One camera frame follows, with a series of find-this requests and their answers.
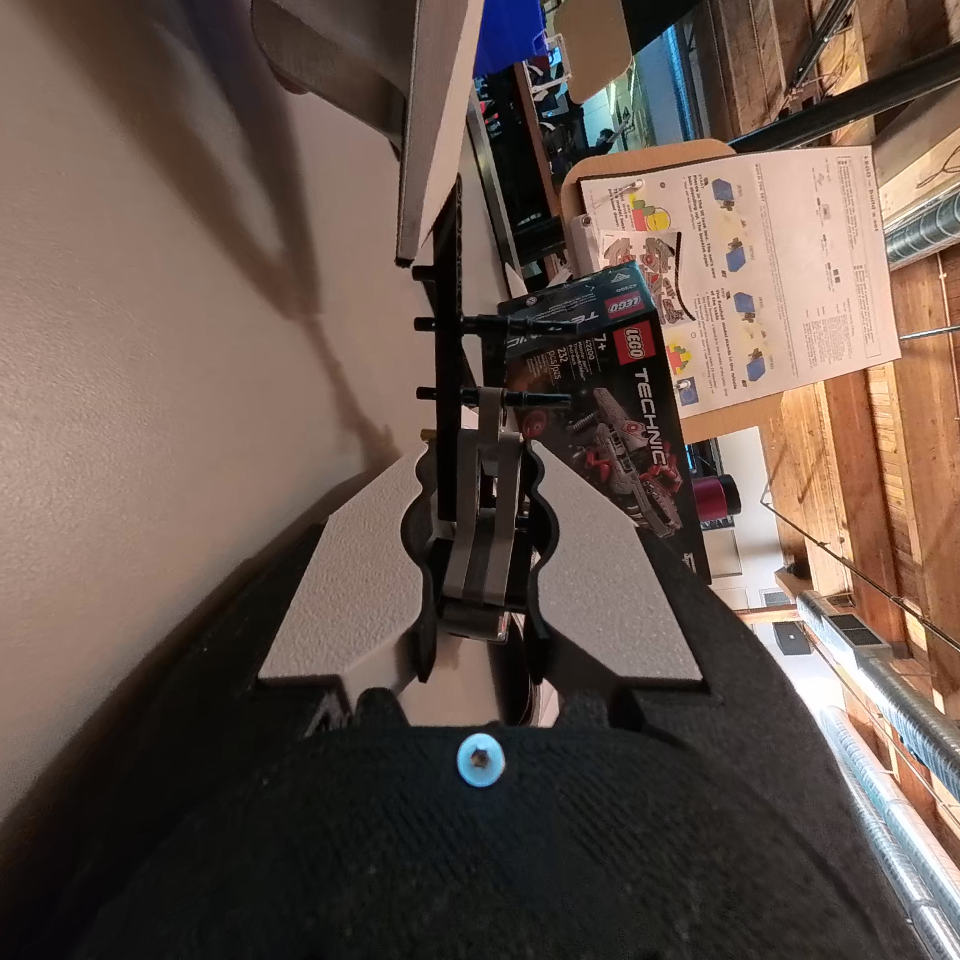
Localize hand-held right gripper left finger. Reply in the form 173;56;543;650
257;450;439;704

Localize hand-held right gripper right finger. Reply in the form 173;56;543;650
525;441;714;704

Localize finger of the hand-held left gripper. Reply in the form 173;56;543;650
251;0;487;270

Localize blue parts bin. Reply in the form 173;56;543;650
474;0;552;76

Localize grey black toy brick assembly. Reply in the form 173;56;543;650
411;174;575;646

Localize grey desk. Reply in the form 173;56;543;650
0;0;526;826

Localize dark red cup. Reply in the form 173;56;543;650
692;472;744;524

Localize small tan board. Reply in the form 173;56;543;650
555;0;635;104

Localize black toy set box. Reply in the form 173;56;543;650
497;262;714;586

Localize large tan board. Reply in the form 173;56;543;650
561;138;785;445

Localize toy sticker sheet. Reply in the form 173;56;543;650
600;231;700;325

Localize white printed instruction sheet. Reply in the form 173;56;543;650
581;146;901;421

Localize silver insulated duct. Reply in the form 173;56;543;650
821;705;960;960
796;591;960;800

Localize corrugated metal duct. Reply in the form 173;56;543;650
885;201;960;262

